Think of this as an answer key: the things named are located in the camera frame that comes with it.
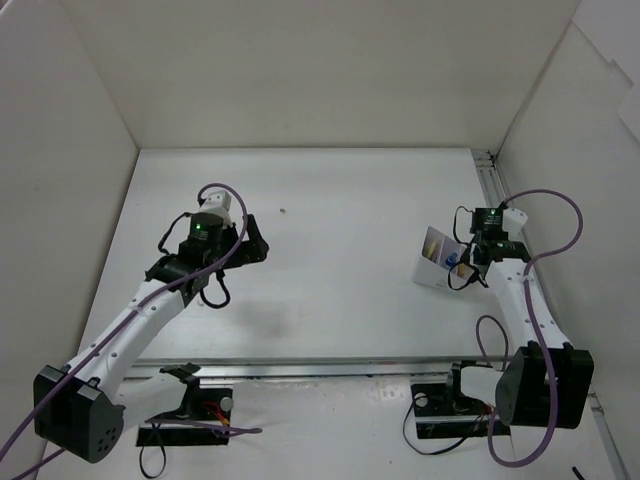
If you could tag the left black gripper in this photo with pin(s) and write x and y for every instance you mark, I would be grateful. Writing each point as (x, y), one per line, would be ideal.
(248, 242)

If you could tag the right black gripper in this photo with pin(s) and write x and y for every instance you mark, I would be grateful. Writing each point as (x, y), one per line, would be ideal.
(473, 255)

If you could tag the clear blue spray bottle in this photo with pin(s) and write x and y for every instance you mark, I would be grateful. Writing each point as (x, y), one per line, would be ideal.
(452, 260)

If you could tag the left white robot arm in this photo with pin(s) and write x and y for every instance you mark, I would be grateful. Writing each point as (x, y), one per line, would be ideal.
(81, 406)

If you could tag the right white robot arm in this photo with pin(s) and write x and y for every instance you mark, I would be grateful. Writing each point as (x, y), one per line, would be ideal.
(546, 379)

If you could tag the white container box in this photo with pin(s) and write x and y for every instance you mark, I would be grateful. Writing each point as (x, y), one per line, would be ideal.
(437, 275)

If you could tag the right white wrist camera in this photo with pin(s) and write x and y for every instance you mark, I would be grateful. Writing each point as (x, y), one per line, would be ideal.
(513, 221)

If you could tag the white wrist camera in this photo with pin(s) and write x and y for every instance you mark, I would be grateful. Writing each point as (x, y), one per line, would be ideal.
(218, 203)
(513, 221)

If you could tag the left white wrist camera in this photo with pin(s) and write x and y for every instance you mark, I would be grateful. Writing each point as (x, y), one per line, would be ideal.
(218, 203)

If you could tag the front aluminium rail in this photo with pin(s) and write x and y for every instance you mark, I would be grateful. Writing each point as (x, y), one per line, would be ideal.
(261, 369)

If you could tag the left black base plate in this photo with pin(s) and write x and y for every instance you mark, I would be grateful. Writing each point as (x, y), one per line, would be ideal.
(211, 404)

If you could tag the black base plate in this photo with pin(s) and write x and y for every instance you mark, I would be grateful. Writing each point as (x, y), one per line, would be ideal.
(211, 404)
(438, 414)

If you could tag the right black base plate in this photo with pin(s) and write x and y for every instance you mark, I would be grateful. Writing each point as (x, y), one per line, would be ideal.
(438, 414)

